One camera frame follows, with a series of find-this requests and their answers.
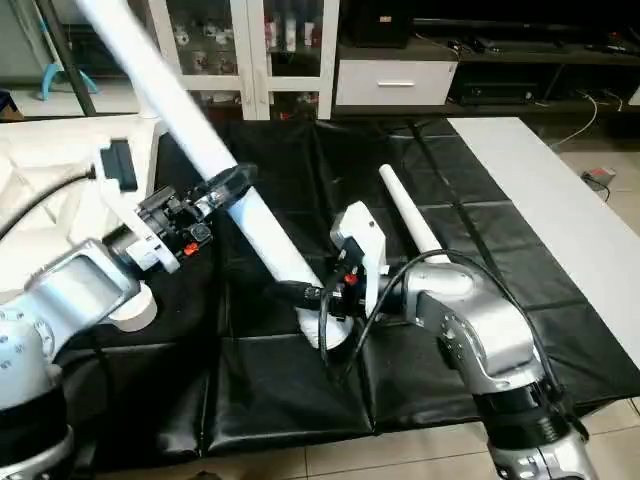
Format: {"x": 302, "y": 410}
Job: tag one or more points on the white plastic table leg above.
{"x": 180, "y": 100}
{"x": 410, "y": 210}

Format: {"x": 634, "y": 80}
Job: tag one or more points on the white plastic table top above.
{"x": 60, "y": 200}

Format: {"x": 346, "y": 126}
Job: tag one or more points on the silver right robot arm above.
{"x": 480, "y": 330}

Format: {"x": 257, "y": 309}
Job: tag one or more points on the black work mat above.
{"x": 300, "y": 390}

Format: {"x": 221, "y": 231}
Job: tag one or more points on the white glass-door cabinet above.
{"x": 260, "y": 55}

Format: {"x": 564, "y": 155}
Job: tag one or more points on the light blue hooked pole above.
{"x": 62, "y": 82}

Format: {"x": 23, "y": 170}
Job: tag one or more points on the white drawer unit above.
{"x": 395, "y": 82}

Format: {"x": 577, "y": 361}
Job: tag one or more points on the white flat board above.
{"x": 560, "y": 220}

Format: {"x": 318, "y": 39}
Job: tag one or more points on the grey red floor plug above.
{"x": 598, "y": 177}

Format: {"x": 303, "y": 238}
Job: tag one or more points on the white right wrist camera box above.
{"x": 362, "y": 240}

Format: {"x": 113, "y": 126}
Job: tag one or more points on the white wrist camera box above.
{"x": 362, "y": 240}
{"x": 120, "y": 175}

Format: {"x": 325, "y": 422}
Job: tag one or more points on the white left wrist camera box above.
{"x": 120, "y": 175}

